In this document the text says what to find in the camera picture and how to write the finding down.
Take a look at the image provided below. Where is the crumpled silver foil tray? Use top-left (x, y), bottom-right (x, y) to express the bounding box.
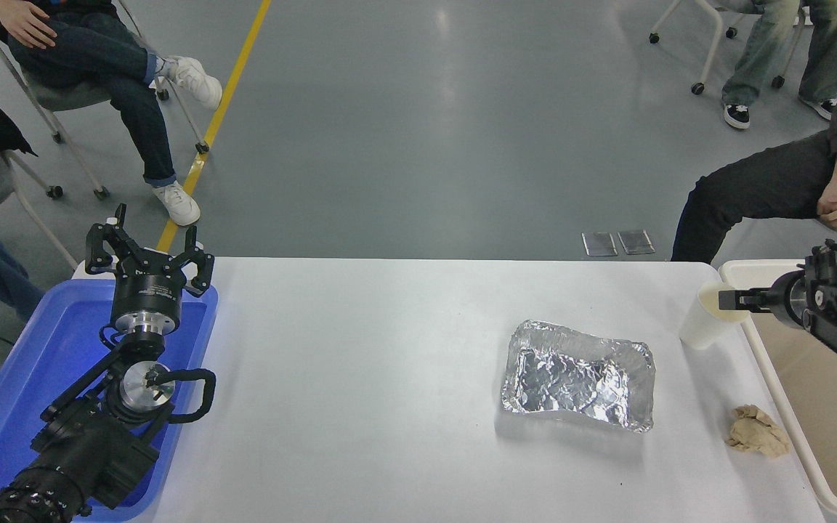
top-left (501, 319), bottom-right (657, 434)

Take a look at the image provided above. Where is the crumpled tan paper ball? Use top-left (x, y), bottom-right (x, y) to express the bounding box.
top-left (724, 404), bottom-right (792, 459)

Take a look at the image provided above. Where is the person beside bin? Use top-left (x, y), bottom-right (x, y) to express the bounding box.
top-left (671, 58), bottom-right (837, 264)

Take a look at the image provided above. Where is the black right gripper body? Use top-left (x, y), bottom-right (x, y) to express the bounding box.
top-left (766, 271), bottom-right (803, 329)

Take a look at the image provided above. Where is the large pale bin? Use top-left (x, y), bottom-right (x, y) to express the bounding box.
top-left (719, 259), bottom-right (837, 521)

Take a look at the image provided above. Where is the seated person with crossed legs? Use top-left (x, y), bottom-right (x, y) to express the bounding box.
top-left (0, 0), bottom-right (224, 227)

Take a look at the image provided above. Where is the silver floor plate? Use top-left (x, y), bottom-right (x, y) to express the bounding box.
top-left (618, 230), bottom-right (657, 256)
top-left (582, 232), bottom-right (619, 258)

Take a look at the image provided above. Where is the distant seated person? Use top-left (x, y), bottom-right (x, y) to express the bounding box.
top-left (721, 0), bottom-right (837, 131)

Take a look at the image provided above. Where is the pale paper cup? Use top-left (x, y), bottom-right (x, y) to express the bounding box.
top-left (679, 282), bottom-right (751, 351)

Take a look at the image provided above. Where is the blue plastic tray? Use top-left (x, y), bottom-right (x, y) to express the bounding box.
top-left (0, 278), bottom-right (220, 522)

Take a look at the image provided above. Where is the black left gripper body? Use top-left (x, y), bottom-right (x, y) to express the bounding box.
top-left (112, 259), bottom-right (188, 324)

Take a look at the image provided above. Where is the white wheeled chair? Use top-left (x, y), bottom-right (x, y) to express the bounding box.
top-left (649, 0), bottom-right (810, 96)

